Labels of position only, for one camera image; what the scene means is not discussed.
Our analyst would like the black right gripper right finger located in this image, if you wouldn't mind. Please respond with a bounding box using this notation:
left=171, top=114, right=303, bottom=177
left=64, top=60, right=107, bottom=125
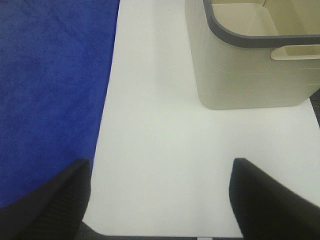
left=228, top=158, right=320, bottom=240

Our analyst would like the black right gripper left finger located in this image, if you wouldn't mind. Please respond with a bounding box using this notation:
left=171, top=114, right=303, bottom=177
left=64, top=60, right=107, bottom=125
left=0, top=158, right=91, bottom=240

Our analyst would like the blue microfibre towel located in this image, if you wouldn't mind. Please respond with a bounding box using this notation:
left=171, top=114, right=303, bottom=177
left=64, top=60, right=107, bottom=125
left=0, top=0, right=120, bottom=207

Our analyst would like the beige bin with grey rim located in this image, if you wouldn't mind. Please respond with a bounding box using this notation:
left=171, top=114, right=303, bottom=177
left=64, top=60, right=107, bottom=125
left=184, top=0, right=320, bottom=110

